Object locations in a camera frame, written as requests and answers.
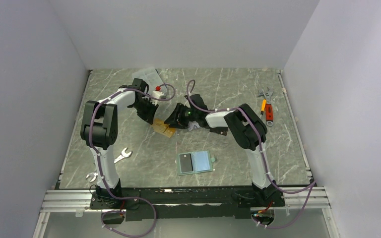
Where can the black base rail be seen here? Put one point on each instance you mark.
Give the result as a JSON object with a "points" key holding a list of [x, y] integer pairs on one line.
{"points": [[176, 202]]}

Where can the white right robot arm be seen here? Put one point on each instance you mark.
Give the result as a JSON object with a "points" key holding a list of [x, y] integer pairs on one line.
{"points": [[248, 131]]}

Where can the orange small screwdriver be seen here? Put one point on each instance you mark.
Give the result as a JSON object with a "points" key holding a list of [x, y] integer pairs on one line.
{"points": [[262, 109]]}

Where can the aluminium frame rail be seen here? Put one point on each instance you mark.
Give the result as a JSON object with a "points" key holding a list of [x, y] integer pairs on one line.
{"points": [[74, 202]]}

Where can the black credit card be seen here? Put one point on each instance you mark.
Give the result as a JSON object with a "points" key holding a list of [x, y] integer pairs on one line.
{"points": [[219, 130], [186, 164]]}

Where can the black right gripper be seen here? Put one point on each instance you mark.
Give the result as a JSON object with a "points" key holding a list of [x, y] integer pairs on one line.
{"points": [[175, 121]]}

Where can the green card holder wallet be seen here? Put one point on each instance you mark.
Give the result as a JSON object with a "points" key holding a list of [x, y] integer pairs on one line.
{"points": [[202, 162]]}

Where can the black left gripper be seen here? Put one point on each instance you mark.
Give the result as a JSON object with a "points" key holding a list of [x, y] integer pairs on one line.
{"points": [[149, 117]]}

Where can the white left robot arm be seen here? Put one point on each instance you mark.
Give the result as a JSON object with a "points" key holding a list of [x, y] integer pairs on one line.
{"points": [[99, 128]]}

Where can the clear plastic organizer box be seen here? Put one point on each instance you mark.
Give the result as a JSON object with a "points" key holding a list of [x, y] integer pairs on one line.
{"points": [[150, 76]]}

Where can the red adjustable wrench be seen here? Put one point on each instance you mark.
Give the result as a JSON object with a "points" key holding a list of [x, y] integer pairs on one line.
{"points": [[268, 109]]}

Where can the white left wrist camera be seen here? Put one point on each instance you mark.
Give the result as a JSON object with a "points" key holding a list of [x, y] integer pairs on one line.
{"points": [[157, 94]]}

